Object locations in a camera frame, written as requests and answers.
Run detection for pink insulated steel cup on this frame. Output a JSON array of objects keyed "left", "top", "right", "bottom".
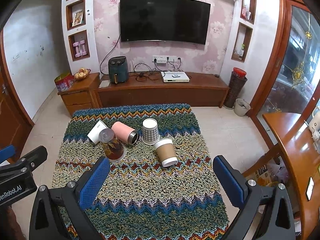
[{"left": 111, "top": 121, "right": 140, "bottom": 146}]

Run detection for white kettle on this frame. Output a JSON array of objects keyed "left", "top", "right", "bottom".
[{"left": 308, "top": 106, "right": 320, "bottom": 141}]

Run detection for black curved television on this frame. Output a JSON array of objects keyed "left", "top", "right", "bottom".
[{"left": 119, "top": 0, "right": 211, "bottom": 46}]

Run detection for bowl of fruit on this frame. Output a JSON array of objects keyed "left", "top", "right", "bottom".
[{"left": 73, "top": 68, "right": 91, "bottom": 81}]

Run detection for wooden door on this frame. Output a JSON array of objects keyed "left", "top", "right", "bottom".
[{"left": 0, "top": 29, "right": 35, "bottom": 161}]

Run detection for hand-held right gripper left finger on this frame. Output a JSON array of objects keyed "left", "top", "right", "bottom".
[{"left": 29, "top": 156, "right": 111, "bottom": 240}]

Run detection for dark green air fryer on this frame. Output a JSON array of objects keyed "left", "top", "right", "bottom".
[{"left": 108, "top": 56, "right": 129, "bottom": 84}]

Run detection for colourful knitted table cloth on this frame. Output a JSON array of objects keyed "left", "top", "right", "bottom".
[{"left": 51, "top": 103, "right": 229, "bottom": 240}]

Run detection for person's left forearm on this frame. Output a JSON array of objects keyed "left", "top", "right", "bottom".
[{"left": 6, "top": 206, "right": 27, "bottom": 240}]

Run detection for long wooden television cabinet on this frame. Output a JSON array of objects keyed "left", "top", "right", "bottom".
[{"left": 93, "top": 72, "right": 230, "bottom": 109}]

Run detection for gold hanging ornament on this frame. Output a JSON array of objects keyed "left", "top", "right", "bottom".
[{"left": 291, "top": 64, "right": 305, "bottom": 90}]

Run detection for grey checkered paper cup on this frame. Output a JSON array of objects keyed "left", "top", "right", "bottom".
[{"left": 142, "top": 118, "right": 160, "bottom": 145}]

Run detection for black television cable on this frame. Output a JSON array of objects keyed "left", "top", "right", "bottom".
[{"left": 100, "top": 33, "right": 122, "bottom": 76}]

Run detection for brown sleeved paper cup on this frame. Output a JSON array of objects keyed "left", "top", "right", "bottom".
[{"left": 153, "top": 138, "right": 179, "bottom": 168}]

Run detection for framed picture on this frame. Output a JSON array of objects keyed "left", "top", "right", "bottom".
[{"left": 72, "top": 10, "right": 84, "bottom": 27}]

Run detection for white cup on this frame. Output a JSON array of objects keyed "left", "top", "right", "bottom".
[{"left": 87, "top": 120, "right": 108, "bottom": 145}]

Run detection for tangle of black cables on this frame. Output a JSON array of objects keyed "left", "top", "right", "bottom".
[{"left": 133, "top": 62, "right": 163, "bottom": 82}]

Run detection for white set-top box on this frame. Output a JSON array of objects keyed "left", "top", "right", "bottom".
[{"left": 161, "top": 71, "right": 190, "bottom": 83}]

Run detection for white wall power strip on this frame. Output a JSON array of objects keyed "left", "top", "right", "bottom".
[{"left": 152, "top": 57, "right": 179, "bottom": 64}]

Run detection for wooden chair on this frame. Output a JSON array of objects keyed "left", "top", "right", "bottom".
[{"left": 242, "top": 143, "right": 288, "bottom": 183}]

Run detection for white waste bucket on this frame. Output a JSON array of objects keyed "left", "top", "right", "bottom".
[{"left": 233, "top": 98, "right": 251, "bottom": 117}]

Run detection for tall dark vase red top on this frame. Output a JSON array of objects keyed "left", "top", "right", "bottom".
[{"left": 223, "top": 67, "right": 248, "bottom": 109}]

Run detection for wood framed glass door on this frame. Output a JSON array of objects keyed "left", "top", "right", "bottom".
[{"left": 249, "top": 0, "right": 320, "bottom": 142}]

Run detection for glossy wooden table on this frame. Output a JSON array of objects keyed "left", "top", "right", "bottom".
[{"left": 262, "top": 112, "right": 320, "bottom": 240}]

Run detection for clear brown printed plastic cup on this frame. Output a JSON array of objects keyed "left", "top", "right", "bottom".
[{"left": 98, "top": 128, "right": 125, "bottom": 161}]

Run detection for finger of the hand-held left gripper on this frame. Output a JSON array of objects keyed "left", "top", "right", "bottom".
[
  {"left": 0, "top": 146, "right": 48, "bottom": 180},
  {"left": 0, "top": 145, "right": 17, "bottom": 166}
]

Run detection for red tin box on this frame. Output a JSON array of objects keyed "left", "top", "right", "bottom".
[{"left": 54, "top": 72, "right": 75, "bottom": 92}]

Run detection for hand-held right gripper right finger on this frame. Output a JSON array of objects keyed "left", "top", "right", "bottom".
[{"left": 213, "top": 155, "right": 296, "bottom": 240}]

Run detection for pink dumbbells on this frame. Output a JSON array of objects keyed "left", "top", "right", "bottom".
[{"left": 72, "top": 40, "right": 88, "bottom": 58}]

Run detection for wooden drawer cabinet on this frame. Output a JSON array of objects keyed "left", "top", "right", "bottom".
[{"left": 57, "top": 72, "right": 101, "bottom": 117}]

